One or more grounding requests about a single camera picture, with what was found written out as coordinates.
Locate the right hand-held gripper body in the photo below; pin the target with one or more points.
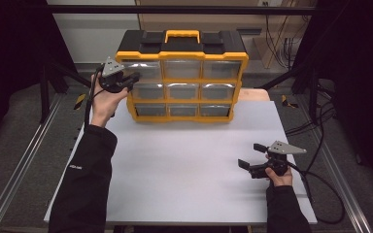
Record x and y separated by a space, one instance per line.
277 161

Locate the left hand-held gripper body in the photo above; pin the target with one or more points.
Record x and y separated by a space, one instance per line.
113 81

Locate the clear plastic drawer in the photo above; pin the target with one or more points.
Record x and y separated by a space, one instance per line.
149 69

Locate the yellow and black organizer box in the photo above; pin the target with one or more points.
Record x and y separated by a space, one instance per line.
181 45

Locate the person's right hand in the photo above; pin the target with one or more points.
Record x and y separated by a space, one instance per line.
281 180

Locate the person's left hand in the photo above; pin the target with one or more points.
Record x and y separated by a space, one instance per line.
105 106

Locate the yellow and black tape strip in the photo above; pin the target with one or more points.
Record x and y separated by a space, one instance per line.
288 103
79 102

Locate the set of clear organizer drawers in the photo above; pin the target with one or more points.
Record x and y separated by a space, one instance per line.
183 92

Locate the wooden board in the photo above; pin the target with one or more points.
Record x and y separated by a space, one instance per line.
255 95

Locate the black metal stand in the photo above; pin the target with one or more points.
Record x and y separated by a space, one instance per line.
45 93
312 93

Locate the black metal crossbar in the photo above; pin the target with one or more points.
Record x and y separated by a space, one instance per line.
181 9

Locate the black curtain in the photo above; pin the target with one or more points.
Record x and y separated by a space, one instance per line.
6 48
362 64

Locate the aluminium floor rail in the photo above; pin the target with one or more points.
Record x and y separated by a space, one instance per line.
353 207
27 152

